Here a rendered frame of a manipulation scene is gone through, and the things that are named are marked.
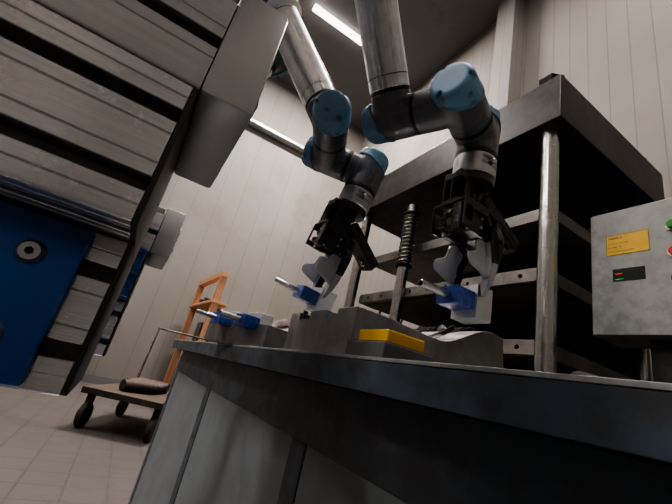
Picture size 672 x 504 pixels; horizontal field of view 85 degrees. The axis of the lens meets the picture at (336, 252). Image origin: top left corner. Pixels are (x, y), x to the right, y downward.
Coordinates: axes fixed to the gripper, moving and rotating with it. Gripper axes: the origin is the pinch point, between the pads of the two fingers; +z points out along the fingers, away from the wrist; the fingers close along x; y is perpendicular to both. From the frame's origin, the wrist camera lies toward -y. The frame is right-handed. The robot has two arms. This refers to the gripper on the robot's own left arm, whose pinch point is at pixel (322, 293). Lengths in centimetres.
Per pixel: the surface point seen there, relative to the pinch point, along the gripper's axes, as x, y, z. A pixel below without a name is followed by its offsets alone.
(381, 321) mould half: 19.3, -3.5, 2.8
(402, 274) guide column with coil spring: -74, -69, -41
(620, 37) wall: -116, -246, -419
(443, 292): 29.1, -5.3, -3.9
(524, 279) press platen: -11, -73, -41
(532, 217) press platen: -15, -73, -67
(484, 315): 31.2, -12.7, -3.6
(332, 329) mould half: 13.3, 1.3, 7.1
